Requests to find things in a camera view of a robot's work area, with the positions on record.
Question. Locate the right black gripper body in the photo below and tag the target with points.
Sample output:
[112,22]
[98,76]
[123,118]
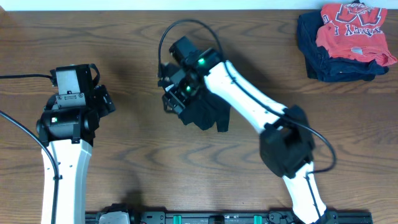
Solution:
[185,93]

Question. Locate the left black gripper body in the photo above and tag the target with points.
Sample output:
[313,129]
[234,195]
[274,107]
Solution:
[103,104]

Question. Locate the black pants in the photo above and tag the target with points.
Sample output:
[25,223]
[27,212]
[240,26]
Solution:
[205,111]

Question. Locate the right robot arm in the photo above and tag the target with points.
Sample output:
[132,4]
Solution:
[285,138]

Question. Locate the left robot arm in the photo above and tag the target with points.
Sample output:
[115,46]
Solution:
[67,128]

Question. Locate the folded navy garment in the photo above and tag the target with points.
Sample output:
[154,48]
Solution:
[320,65]

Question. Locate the red printed t-shirt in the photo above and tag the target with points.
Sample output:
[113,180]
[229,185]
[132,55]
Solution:
[353,31]

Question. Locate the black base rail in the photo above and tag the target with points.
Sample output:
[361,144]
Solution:
[271,217]

